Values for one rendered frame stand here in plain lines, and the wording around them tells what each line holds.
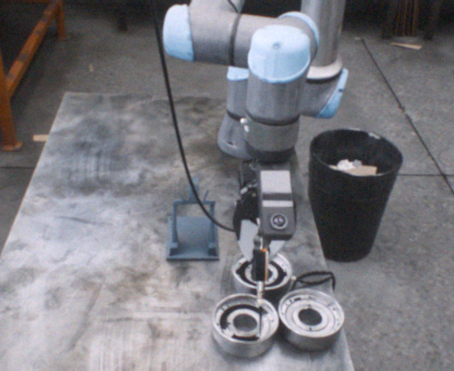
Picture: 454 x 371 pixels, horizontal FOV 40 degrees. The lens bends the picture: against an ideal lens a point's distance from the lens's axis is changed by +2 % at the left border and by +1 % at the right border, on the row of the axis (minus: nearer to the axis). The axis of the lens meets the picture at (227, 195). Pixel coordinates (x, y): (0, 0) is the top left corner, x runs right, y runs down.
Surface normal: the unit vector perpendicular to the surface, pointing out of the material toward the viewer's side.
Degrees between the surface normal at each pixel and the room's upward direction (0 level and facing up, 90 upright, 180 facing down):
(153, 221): 0
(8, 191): 0
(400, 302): 0
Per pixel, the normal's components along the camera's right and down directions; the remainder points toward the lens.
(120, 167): 0.05, -0.82
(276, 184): 0.08, -0.38
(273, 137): -0.03, 0.58
